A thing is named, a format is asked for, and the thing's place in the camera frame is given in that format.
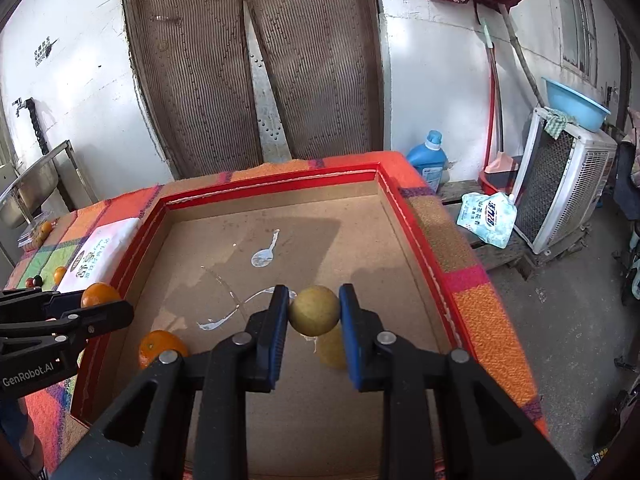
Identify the wooden pallet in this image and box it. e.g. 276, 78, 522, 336
440, 177, 531, 281

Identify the white refill pouch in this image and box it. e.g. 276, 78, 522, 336
456, 191, 518, 249

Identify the small orange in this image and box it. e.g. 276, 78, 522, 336
81, 282, 122, 309

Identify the light navel orange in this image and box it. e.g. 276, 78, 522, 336
138, 330, 190, 371

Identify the black hose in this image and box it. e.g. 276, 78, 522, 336
27, 99, 51, 156

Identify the green checked cloth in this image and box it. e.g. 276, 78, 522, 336
544, 109, 576, 140

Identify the large green kiwi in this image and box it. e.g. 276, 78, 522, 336
287, 285, 342, 337

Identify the barred window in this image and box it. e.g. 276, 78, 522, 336
549, 0, 598, 81

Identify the brown ribbed double door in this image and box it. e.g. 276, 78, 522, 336
119, 0, 391, 181

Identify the blue detergent bottle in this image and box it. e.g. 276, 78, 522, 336
406, 130, 448, 193

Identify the colourful plaid blanket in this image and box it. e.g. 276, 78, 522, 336
0, 150, 548, 480

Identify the wooden stick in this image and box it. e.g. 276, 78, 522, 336
497, 2, 548, 108

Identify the red cardboard box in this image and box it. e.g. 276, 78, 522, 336
70, 157, 481, 480

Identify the person's left forearm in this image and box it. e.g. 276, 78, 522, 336
15, 425, 48, 478

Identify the white tissue pack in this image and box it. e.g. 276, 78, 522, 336
60, 217, 141, 293

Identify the small green kiwi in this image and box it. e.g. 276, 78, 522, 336
315, 324, 351, 372

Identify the blue plastic basin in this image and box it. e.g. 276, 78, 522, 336
542, 77, 612, 132

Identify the metal sink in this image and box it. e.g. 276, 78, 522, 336
0, 140, 98, 231

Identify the pile of kumquats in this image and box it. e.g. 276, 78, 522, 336
30, 221, 53, 248

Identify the white air conditioner unit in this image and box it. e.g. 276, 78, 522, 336
512, 106, 618, 255

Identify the clear plastic clamshell container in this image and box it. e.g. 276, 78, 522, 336
17, 217, 56, 251

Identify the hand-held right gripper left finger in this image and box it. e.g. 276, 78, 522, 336
50, 284, 291, 480

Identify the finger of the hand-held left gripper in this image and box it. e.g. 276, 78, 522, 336
50, 300, 135, 352
0, 287, 87, 322

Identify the dark parked scooter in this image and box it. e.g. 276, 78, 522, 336
612, 105, 640, 311

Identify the red long-handled dustpan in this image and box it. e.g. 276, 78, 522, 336
477, 17, 526, 196

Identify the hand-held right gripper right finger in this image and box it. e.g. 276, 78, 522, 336
339, 283, 576, 480

